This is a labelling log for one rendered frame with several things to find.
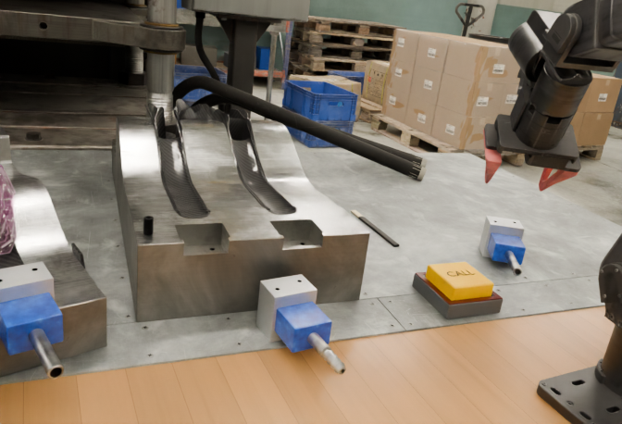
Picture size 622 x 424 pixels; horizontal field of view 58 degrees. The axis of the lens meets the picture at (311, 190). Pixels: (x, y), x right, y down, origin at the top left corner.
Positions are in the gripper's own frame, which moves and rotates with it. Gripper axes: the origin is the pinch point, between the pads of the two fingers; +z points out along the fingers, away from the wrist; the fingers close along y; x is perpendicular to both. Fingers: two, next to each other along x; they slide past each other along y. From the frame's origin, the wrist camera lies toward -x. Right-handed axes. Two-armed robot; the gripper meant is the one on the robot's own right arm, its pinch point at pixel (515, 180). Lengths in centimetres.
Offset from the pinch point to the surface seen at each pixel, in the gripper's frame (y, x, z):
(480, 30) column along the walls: -135, -667, 388
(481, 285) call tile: 6.2, 19.9, -1.5
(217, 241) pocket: 37.5, 22.9, -6.8
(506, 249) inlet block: 0.2, 8.8, 5.1
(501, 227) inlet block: 0.6, 4.5, 5.6
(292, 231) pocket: 29.7, 19.0, -5.4
